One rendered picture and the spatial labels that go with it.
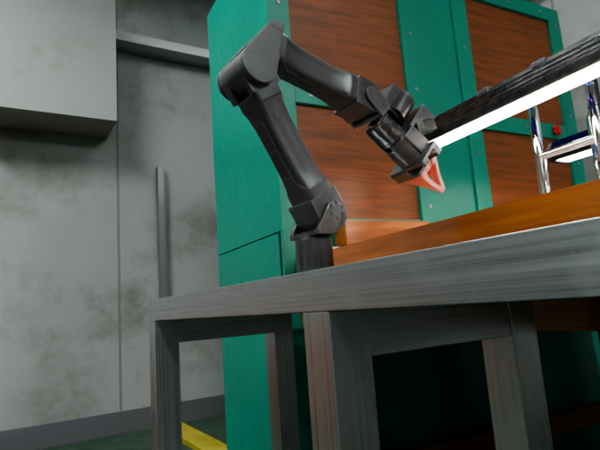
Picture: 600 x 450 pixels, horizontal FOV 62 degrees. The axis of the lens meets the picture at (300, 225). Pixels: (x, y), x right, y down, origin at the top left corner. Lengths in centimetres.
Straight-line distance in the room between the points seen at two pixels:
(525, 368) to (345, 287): 28
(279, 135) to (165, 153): 262
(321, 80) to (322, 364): 57
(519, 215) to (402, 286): 43
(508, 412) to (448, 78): 140
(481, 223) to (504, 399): 29
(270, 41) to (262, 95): 9
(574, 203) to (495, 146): 123
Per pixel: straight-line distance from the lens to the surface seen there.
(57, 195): 321
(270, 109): 82
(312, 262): 80
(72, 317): 313
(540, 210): 76
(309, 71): 90
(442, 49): 192
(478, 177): 181
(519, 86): 120
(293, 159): 82
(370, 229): 139
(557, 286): 30
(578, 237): 29
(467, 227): 84
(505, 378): 64
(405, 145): 101
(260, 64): 82
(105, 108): 308
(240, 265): 161
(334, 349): 45
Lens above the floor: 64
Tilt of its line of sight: 9 degrees up
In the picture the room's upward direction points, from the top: 4 degrees counter-clockwise
